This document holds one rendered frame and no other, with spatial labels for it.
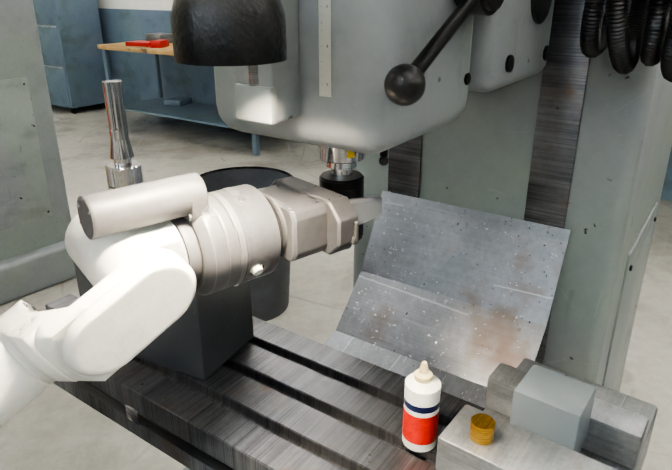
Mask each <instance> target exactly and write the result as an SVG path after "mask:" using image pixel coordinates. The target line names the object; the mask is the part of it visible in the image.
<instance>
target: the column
mask: <svg viewBox="0 0 672 470"><path fill-rule="evenodd" d="M585 2H586V1H585V0H555V1H554V9H553V17H552V25H551V32H550V40H549V46H550V56H549V59H548V60H547V62H546V65H545V67H544V68H543V69H542V71H540V72H539V73H538V74H536V75H533V76H530V77H528V78H525V79H522V80H520V81H517V82H514V83H512V84H509V85H506V86H504V87H501V88H498V89H495V90H493V91H490V92H474V91H468V95H467V102H466V106H465V109H464V111H463V112H462V114H461V115H460V116H459V117H458V118H457V119H456V120H454V121H453V122H451V123H449V124H447V125H444V126H442V127H440V128H437V129H435V130H433V131H430V132H428V133H426V134H423V135H421V136H418V137H416V138H414V139H411V140H409V141H407V142H404V143H402V144H400V145H397V146H395V147H393V148H390V149H388V156H387V157H388V160H389V162H388V164H387V165H385V166H382V165H380V164H379V158H380V157H381V156H380V153H372V154H365V158H364V159H363V160H362V161H360V162H356V163H357V167H355V170H356V171H359V172H360V173H362V174H363V175H364V197H368V196H375V195H377V196H380V197H381V194H382V190H383V191H388V192H389V191H390V192H392V193H397V194H402V195H407V196H411V197H416V198H421V199H426V200H430V201H435V202H440V203H444V204H449V205H454V206H459V207H463V208H468V209H473V210H478V211H482V212H487V213H492V214H496V215H501V216H506V217H511V218H515V219H520V220H525V221H530V222H534V223H539V224H544V225H548V226H553V227H558V228H563V229H567V230H571V232H570V236H569V240H568V244H567V248H566V252H565V256H564V259H563V263H562V267H561V271H560V275H559V279H558V283H557V287H556V291H555V294H554V298H553V302H552V306H551V310H550V314H549V318H548V322H547V325H546V329H545V332H544V335H543V338H542V341H541V344H540V347H539V350H538V353H537V356H536V360H535V362H538V363H541V364H544V365H546V366H549V367H552V368H555V369H557V370H560V371H563V372H566V373H568V374H571V375H574V376H577V377H579V378H582V379H585V380H588V381H590V382H593V383H596V384H599V385H601V386H604V387H607V388H610V389H612V390H615V391H618V392H619V389H620V385H621V380H622V375H623V371H624V366H625V361H626V357H627V352H628V347H629V343H630V338H631V333H632V329H633V324H634V319H635V315H636V310H637V305H638V301H639V296H640V291H641V287H642V282H643V278H644V273H645V268H646V264H647V259H648V254H649V250H650V245H651V240H652V236H653V231H654V226H655V222H656V220H657V212H658V208H659V203H660V198H661V194H662V189H663V184H664V180H665V175H666V170H667V166H668V161H669V157H670V152H671V147H672V82H669V81H667V80H666V79H664V78H663V76H662V73H661V68H660V62H659V63H658V64H657V65H655V66H653V67H652V66H645V65H644V64H643V63H642V62H641V59H640V56H639V60H638V63H637V65H636V67H635V68H634V70H633V71H632V72H630V73H628V74H619V73H617V72H616V71H615V70H614V69H613V67H612V65H611V61H610V57H609V52H608V47H607V48H606V50H605V51H604V52H603V53H602V54H600V55H599V56H597V57H595V58H588V57H586V56H585V55H584V54H582V52H581V48H580V29H581V28H580V27H581V23H582V22H581V21H582V17H583V16H582V14H583V10H584V8H583V7H584V6H585V5H584V3H585ZM374 221H375V218H374V219H371V220H369V221H367V222H365V223H363V237H362V239H360V240H359V243H358V244H355V245H354V277H353V288H354V286H355V284H356V282H357V279H358V277H359V275H360V272H361V270H362V266H363V262H364V258H365V255H366V251H367V247H368V243H369V239H370V236H371V232H372V228H373V224H374Z"/></svg>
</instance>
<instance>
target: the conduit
mask: <svg viewBox="0 0 672 470"><path fill-rule="evenodd" d="M585 1H586V2H585V3H584V5H585V6H584V7H583V8H584V10H583V14H582V16H583V17H582V21H581V22H582V23H581V27H580V28H581V29H580V48H581V52H582V54H584V55H585V56H586V57H588V58H595V57H597V56H599V55H600V54H602V53H603V52H604V51H605V50H606V48H607V47H608V52H609V57H610V61H611V65H612V67H613V69H614V70H615V71H616V72H617V73H619V74H628V73H630V72H632V71H633V70H634V68H635V67H636V65H637V63H638V60H639V56H640V59H641V62H642V63H643V64H644V65H645V66H652V67H653V66H655V65H657V64H658V63H659V62H660V68H661V73H662V76H663V78H664V79H666V80H667V81H669V82H672V0H632V1H631V2H632V3H631V4H630V5H631V7H630V9H631V10H630V11H629V12H630V13H629V14H628V10H629V8H628V6H629V4H628V3H629V0H585ZM605 1H607V2H606V3H605ZM604 5H607V6H606V11H604V9H605V6H604ZM604 12H605V14H603V13H604ZM628 15H629V17H628ZM645 23H646V24H645ZM644 29H645V30H644Z"/></svg>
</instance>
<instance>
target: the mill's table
mask: <svg viewBox="0 0 672 470"><path fill-rule="evenodd" d="M253 333H254V335H253V338H252V339H250V340H249V341H248V342H247V343H246V344H245V345H244V346H243V347H241V348H240V349H239V350H238V351H237V352H236V353H235V354H234V355H232V356H231V357H230V358H229V359H228V360H227V361H226V362H225V363H223V364H222V365H221V366H220V367H219V368H218V369H217V370H216V371H214V372H213V373H212V374H211V375H210V376H209V377H208V378H207V379H204V380H203V379H200V378H197V377H194V376H191V375H188V374H185V373H183V372H180V371H177V370H174V369H171V368H168V367H165V366H162V365H159V364H156V363H153V362H150V361H147V360H145V359H142V358H139V357H136V356H135V357H134V358H133V359H132V360H131V361H129V362H128V363H127V364H125V365H124V366H122V367H121V368H119V369H118V370H117V371H116V372H115V373H114V374H113V375H111V376H110V377H109V378H108V379H107V380H106V381H77V382H67V381H55V382H53V384H55V385H57V386H58V387H60V388H61V389H63V390H65V391H66V392H68V393H69V394H71V395H73V396H74V397H76V398H77V399H79V400H80V401H82V402H84V403H85V404H87V405H88V406H90V407H92V408H93V409H95V410H96V411H98V412H100V413H101V414H103V415H104V416H106V417H108V418H109V419H111V420H112V421H114V422H116V423H117V424H119V425H120V426H122V427H123V428H125V429H127V430H128V431H130V432H131V433H133V434H135V435H136V436H138V437H139V438H141V439H143V440H144V441H146V442H147V443H149V444H151V445H152V446H154V447H155V448H157V449H159V450H160V451H162V452H163V453H165V454H167V455H168V456H170V457H171V458H173V459H174V460H176V461H178V462H179V463H181V464H182V465H184V466H186V467H187V468H189V469H190V470H436V468H435V467H436V455H437V443H436V446H435V447H434V448H433V449H432V450H430V451H428V452H415V451H412V450H410V449H409V448H407V447H406V446H405V445H404V443H403V441H402V426H403V407H404V391H405V379H406V377H405V376H402V375H400V374H397V373H395V372H392V371H390V370H387V369H385V368H382V367H380V366H377V365H375V364H372V363H369V362H367V361H364V360H362V359H359V358H357V357H354V356H352V355H349V354H347V353H344V352H342V351H339V350H337V349H334V348H332V347H329V346H327V345H324V344H322V343H319V342H316V341H314V340H311V339H309V338H306V337H304V336H301V335H299V334H296V333H294V332H291V331H289V330H286V329H284V328H281V327H279V326H276V325H274V324H271V323H268V322H266V321H263V320H261V319H258V318H256V317H253ZM465 405H470V406H472V407H474V408H477V409H479V410H481V411H483V410H484V409H485V408H483V407H481V406H478V405H476V404H473V403H470V402H468V401H465V400H463V399H460V398H458V397H455V396H453V395H450V394H448V393H445V392H443V391H441V393H440V406H439V407H440V408H439V421H438V433H437V442H438V437H439V435H440V434H441V433H442V432H443V431H444V430H445V428H446V427H447V426H448V425H449V424H450V422H451V421H452V420H453V419H454V418H455V416H456V415H457V414H458V413H459V412H460V410H461V409H462V408H463V407H464V406H465Z"/></svg>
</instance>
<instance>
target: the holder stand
mask: <svg viewBox="0 0 672 470"><path fill-rule="evenodd" d="M73 262H74V261H73ZM74 267H75V273H76V278H77V284H78V289H79V295H80V297H82V296H83V295H84V294H85V293H86V292H88V291H89V290H90V289H91V288H93V287H94V286H93V285H92V284H91V283H90V281H89V280H88V279H87V277H86V276H85V275H84V274H83V272H82V271H81V270H80V269H79V267H78V266H77V265H76V263H75V262H74ZM253 335H254V333H253V316H252V299H251V283H250V280H249V281H246V282H244V283H241V284H239V285H238V286H232V287H229V288H226V289H223V290H220V291H218V292H215V293H212V294H209V295H200V294H198V293H196V292H195V296H194V298H193V301H192V302H191V304H190V306H189V307H188V309H187V310H186V311H185V313H184V314H183V315H182V316H181V317H180V318H179V319H178V320H176V321H175V322H174V323H173V324H172V325H171V326H170V327H168V328H167V329H166V330H165V331H164V332H163V333H162V334H160V335H159V336H158V337H157V338H156V339H155V340H154V341H152V342H151V343H150V344H149V345H148V346H147V347H146V348H144V349H143V350H142V351H141V352H140V353H139V354H138V355H136V357H139V358H142V359H145V360H147V361H150V362H153V363H156V364H159V365H162V366H165V367H168V368H171V369H174V370H177V371H180V372H183V373H185V374H188V375H191V376H194V377H197V378H200V379H203V380H204V379H207V378H208V377H209V376H210V375H211V374H212V373H213V372H214V371H216V370H217V369H218V368H219V367H220V366H221V365H222V364H223V363H225V362H226V361H227V360H228V359H229V358H230V357H231V356H232V355H234V354H235V353H236V352H237V351H238V350H239V349H240V348H241V347H243V346H244V345H245V344H246V343H247V342H248V341H249V340H250V339H252V338H253Z"/></svg>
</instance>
